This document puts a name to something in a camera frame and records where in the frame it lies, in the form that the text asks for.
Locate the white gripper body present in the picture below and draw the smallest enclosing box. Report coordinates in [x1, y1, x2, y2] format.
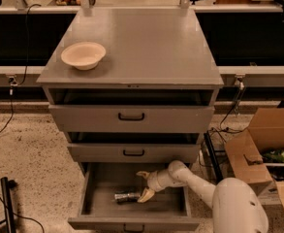
[147, 169, 173, 192]

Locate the silver redbull can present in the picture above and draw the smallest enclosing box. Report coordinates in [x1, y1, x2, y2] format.
[114, 192, 141, 203]

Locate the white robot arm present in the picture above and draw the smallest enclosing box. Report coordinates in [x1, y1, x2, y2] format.
[137, 160, 268, 233]

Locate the grey bottom drawer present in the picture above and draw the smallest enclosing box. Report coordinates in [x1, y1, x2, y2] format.
[68, 163, 199, 233]

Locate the grey drawer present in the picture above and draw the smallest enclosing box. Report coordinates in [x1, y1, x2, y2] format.
[68, 163, 199, 233]
[49, 105, 214, 133]
[68, 143, 200, 163]

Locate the grey middle drawer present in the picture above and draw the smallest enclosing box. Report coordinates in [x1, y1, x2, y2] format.
[68, 143, 200, 163]

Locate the grey drawer cabinet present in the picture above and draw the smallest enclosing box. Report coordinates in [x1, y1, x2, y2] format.
[36, 7, 225, 180]

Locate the grey top drawer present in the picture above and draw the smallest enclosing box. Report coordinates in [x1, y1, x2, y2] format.
[49, 105, 214, 133]

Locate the black bar leaning on floor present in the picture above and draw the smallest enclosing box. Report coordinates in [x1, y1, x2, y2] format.
[204, 132, 223, 183]

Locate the green bag in box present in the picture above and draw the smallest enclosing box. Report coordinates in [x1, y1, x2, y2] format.
[262, 150, 284, 163]

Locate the brown cardboard box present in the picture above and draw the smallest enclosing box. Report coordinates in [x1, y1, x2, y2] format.
[225, 108, 284, 208]

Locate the cream paper bowl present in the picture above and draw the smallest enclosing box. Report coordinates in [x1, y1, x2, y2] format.
[61, 42, 106, 70]

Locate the black stand with cable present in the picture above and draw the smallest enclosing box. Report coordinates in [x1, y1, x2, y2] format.
[0, 177, 45, 233]

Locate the black hanging cable left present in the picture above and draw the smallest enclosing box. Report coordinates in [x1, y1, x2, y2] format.
[0, 3, 43, 145]

